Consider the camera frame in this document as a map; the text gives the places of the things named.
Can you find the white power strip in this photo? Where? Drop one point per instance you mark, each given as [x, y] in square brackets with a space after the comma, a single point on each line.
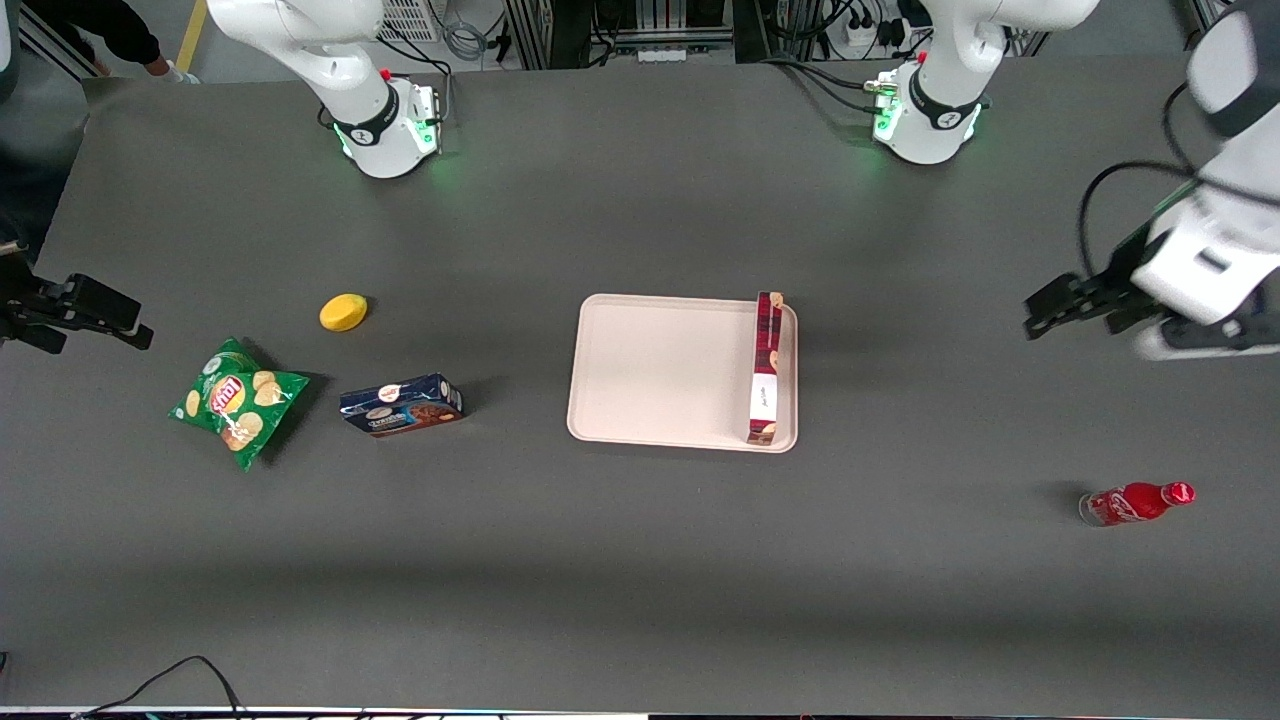
[858, 40]

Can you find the yellow floor tape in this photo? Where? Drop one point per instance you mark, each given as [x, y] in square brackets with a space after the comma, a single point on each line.
[195, 25]

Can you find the red soda bottle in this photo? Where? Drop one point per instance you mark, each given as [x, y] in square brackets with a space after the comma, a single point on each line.
[1130, 504]

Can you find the beige plastic tray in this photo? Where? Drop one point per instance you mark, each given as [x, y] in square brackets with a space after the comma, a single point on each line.
[660, 372]

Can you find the left wrist camera housing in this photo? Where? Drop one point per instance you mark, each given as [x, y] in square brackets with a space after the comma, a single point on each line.
[1200, 345]

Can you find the white shoe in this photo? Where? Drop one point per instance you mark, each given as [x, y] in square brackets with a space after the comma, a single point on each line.
[183, 74]

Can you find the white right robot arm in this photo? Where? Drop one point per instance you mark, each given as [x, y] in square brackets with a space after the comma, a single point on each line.
[375, 125]

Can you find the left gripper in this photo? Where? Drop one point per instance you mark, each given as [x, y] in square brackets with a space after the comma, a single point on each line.
[1126, 266]

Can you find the red cookie box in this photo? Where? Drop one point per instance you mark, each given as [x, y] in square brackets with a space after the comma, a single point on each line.
[765, 370]

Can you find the black trouser leg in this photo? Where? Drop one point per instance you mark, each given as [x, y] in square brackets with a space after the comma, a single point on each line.
[110, 25]

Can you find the aluminium frame post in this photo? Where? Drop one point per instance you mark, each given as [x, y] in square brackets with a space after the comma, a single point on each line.
[525, 35]

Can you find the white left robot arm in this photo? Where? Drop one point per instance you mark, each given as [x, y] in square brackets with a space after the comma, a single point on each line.
[940, 120]

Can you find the green chips bag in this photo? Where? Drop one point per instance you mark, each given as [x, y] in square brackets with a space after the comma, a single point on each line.
[235, 402]

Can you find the dark blue cookie box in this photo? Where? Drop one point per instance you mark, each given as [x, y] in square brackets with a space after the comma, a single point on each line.
[402, 405]

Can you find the small white socket strip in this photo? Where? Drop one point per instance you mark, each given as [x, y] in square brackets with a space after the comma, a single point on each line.
[662, 54]

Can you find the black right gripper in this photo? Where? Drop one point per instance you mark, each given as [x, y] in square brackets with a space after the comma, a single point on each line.
[22, 307]

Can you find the white mesh basket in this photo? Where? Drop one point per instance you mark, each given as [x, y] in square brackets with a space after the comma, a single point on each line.
[415, 20]

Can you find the yellow lemon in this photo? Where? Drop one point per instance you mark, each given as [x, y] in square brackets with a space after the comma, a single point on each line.
[343, 312]

